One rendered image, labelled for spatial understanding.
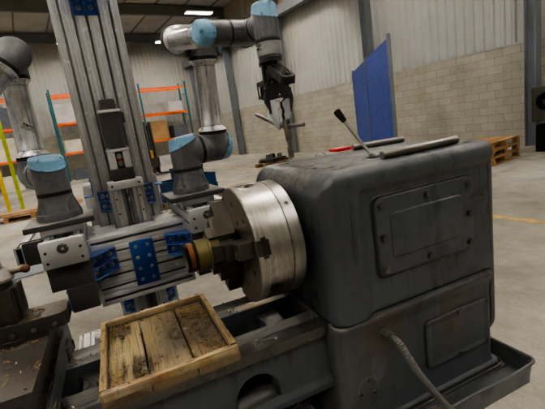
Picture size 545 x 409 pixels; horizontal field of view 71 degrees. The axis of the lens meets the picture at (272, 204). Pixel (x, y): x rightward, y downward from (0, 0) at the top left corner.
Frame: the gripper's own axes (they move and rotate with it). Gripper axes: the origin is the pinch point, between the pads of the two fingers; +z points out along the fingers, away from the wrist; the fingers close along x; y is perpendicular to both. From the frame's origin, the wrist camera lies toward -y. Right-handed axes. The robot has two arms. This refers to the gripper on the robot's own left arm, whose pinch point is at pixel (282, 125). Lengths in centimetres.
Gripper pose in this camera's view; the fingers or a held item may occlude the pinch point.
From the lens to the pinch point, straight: 119.6
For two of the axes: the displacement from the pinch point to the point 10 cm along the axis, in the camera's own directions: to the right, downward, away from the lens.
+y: -4.2, -1.3, 9.0
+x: -9.0, 2.1, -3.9
